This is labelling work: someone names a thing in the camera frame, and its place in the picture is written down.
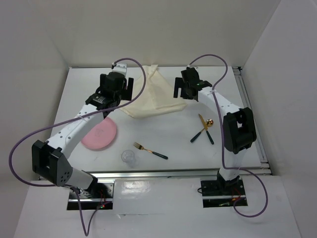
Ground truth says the cream cloth placemat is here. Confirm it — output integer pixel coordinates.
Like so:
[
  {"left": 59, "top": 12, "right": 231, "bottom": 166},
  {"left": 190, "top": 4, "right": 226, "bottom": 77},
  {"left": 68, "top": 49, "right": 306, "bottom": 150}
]
[{"left": 120, "top": 64, "right": 187, "bottom": 119}]

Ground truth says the gold knife green handle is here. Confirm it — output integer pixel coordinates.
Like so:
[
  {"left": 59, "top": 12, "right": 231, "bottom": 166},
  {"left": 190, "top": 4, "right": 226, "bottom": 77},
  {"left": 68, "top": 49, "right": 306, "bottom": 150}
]
[{"left": 198, "top": 114, "right": 214, "bottom": 145}]

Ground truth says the gold spoon green handle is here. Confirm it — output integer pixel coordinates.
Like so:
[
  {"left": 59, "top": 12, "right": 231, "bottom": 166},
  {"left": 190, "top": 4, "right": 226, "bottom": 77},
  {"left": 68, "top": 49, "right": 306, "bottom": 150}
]
[{"left": 190, "top": 119, "right": 213, "bottom": 143}]

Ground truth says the pink plastic plate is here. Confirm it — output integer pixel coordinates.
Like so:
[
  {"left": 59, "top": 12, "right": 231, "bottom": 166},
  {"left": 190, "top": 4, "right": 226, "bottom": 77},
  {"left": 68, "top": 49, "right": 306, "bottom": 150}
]
[{"left": 81, "top": 118, "right": 117, "bottom": 150}]

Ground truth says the clear drinking glass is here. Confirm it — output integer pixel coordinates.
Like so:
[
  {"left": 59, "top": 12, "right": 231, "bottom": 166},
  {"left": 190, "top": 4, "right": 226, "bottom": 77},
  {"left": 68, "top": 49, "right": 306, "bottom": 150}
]
[{"left": 121, "top": 150, "right": 137, "bottom": 168}]

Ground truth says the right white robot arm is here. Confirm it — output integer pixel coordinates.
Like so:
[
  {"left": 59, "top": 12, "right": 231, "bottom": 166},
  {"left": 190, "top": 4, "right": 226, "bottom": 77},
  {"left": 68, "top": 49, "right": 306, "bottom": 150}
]
[{"left": 173, "top": 67, "right": 257, "bottom": 194}]

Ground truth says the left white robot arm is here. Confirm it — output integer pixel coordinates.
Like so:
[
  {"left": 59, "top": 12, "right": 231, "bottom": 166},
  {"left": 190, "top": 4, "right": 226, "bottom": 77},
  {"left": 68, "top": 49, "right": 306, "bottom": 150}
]
[{"left": 32, "top": 63, "right": 134, "bottom": 198}]

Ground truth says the aluminium frame rail right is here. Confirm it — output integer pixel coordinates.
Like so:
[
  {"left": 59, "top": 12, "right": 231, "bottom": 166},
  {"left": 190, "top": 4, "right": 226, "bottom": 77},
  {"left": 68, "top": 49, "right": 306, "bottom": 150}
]
[{"left": 232, "top": 65, "right": 273, "bottom": 176}]

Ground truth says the aluminium frame rail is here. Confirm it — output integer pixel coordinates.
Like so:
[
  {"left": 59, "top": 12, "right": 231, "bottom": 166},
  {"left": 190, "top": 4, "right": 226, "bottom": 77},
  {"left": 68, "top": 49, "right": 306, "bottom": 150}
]
[
  {"left": 38, "top": 166, "right": 273, "bottom": 180},
  {"left": 232, "top": 65, "right": 273, "bottom": 176}
]

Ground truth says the gold fork green handle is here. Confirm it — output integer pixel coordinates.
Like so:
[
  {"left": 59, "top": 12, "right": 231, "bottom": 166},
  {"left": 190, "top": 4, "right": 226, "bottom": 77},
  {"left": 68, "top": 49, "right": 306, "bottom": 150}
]
[{"left": 133, "top": 142, "right": 168, "bottom": 160}]

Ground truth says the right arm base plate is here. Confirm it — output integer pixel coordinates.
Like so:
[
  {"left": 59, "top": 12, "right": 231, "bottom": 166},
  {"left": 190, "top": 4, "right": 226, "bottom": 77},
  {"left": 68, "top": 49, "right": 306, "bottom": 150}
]
[{"left": 197, "top": 179, "right": 248, "bottom": 208}]

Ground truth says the aluminium frame rail front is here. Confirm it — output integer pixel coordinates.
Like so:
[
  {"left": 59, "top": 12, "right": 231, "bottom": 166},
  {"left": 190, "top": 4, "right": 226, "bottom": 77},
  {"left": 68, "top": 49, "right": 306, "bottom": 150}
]
[{"left": 38, "top": 166, "right": 273, "bottom": 180}]

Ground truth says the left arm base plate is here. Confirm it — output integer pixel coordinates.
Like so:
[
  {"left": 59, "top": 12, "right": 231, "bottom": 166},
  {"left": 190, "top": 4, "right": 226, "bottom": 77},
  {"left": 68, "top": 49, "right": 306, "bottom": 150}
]
[{"left": 78, "top": 179, "right": 114, "bottom": 210}]

